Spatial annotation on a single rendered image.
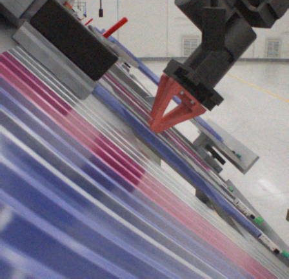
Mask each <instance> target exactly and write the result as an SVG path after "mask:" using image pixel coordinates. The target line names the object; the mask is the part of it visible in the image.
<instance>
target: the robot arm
mask: <svg viewBox="0 0 289 279"><path fill-rule="evenodd" d="M174 4H175V5H176V7H178V9H180V11H182V13H184V15H185V16H187V18H189V20H190V21H191V22H193V24H195V26H196V27H197V28H198V29H200V31H201V32H202V30H201V26H202V8H203V7H206V6H207V7H210V0H174ZM218 7H224V8H226V20H225V23H226V27H225V41H224V51H223V52H218V51H204V50H202V48H201V43H200V45H199V46H198V47H197V48H196V49H195V50H194V51H193V52H192V53H191V55H190V56H189V57H188V58H187V60H186V61H185V62H184V63H180V62H179V61H176V60H175V59H171V60H170V62H169V63H168V64H167V67H166V68H164V70H163V72H164V73H165V74H164V73H163V74H162V75H161V77H160V79H161V80H160V83H159V87H158V90H157V95H156V97H155V102H154V104H153V106H152V110H151V112H150V116H151V118H153V120H152V122H151V125H150V129H151V130H153V131H154V132H156V133H160V132H162V131H164V130H167V129H168V128H171V127H172V126H175V125H177V124H180V123H182V122H185V121H187V120H190V119H192V118H195V117H198V116H200V115H203V114H204V113H205V112H206V111H207V110H208V111H212V110H213V109H214V107H215V106H216V105H218V106H219V105H220V103H222V102H223V101H224V99H223V98H222V97H221V96H220V94H219V93H218V92H217V91H216V90H215V89H214V88H215V87H216V86H217V84H218V83H219V81H220V80H221V79H222V78H223V77H224V76H225V75H226V73H227V72H228V71H229V70H230V69H231V67H232V66H233V65H234V64H235V63H236V62H237V61H238V60H239V58H240V57H241V56H242V55H243V54H244V52H245V51H247V49H248V48H249V47H250V46H251V45H252V43H253V42H254V41H255V40H256V39H257V34H256V32H255V31H254V30H253V29H252V27H254V28H266V29H267V28H269V29H271V28H272V26H273V25H274V24H275V22H276V20H278V19H280V18H282V16H283V15H284V14H285V13H286V12H287V10H288V9H289V0H219V1H218ZM174 95H176V96H177V97H178V98H179V99H181V103H180V104H178V105H177V106H176V107H175V108H174V109H172V110H171V111H169V112H168V113H167V114H165V115H164V112H165V110H166V109H167V107H168V105H169V103H170V101H171V100H172V97H173V96H174ZM203 106H204V107H203ZM205 108H206V109H207V110H206V109H205Z"/></svg>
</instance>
